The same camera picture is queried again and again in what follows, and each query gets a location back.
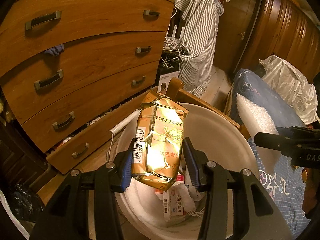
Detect white foam roll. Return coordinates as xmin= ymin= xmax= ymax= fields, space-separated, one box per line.
xmin=236 ymin=94 xmax=280 ymax=175

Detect white medicine box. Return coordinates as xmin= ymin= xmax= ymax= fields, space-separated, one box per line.
xmin=155 ymin=174 xmax=201 ymax=222

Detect golden crushed carton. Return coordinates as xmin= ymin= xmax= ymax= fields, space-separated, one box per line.
xmin=131 ymin=90 xmax=189 ymax=191

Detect blue star-pattern bedsheet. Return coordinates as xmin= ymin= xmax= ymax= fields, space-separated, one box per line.
xmin=229 ymin=69 xmax=309 ymax=239

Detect silver satin cloth cover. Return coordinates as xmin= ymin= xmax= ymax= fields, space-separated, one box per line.
xmin=259 ymin=55 xmax=319 ymax=125

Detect white plastic bucket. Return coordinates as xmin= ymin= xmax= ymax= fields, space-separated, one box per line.
xmin=113 ymin=102 xmax=259 ymax=240

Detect dark wooden wardrobe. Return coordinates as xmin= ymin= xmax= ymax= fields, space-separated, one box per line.
xmin=237 ymin=0 xmax=319 ymax=83

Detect wooden stool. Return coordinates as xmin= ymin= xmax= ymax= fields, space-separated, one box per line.
xmin=37 ymin=77 xmax=251 ymax=205

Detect white product box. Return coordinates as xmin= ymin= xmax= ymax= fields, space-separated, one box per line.
xmin=157 ymin=71 xmax=179 ymax=94

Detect dark wooden door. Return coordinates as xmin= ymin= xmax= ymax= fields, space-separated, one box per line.
xmin=214 ymin=0 xmax=257 ymax=76

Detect striped cloth cover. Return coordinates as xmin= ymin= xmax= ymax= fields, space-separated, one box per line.
xmin=174 ymin=0 xmax=224 ymax=97

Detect wooden chest of drawers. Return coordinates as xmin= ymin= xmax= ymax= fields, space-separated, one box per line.
xmin=1 ymin=0 xmax=174 ymax=173

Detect tangled white cables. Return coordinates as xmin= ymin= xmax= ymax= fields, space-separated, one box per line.
xmin=159 ymin=36 xmax=192 ymax=69

